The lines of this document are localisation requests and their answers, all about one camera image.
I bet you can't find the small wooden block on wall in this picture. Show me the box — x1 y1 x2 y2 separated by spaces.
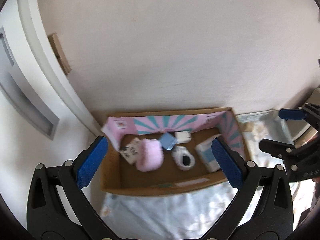
48 33 72 76

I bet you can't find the open cardboard box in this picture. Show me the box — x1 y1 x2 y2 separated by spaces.
100 108 251 197

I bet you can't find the black white floral pouch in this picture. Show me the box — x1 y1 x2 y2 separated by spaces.
119 138 142 165

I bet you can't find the small white cube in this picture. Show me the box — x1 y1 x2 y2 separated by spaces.
175 131 191 144

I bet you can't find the white blue Super Deer box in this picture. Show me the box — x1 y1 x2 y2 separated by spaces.
195 134 220 173

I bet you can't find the small wooden cylinder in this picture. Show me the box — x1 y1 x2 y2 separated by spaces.
242 121 254 132

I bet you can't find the white door with handle recess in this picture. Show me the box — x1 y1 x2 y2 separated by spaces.
1 0 99 226

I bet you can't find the pink fluffy headband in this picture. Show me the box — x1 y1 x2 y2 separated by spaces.
135 139 164 172

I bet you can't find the small blue box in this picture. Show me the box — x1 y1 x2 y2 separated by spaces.
159 133 177 151

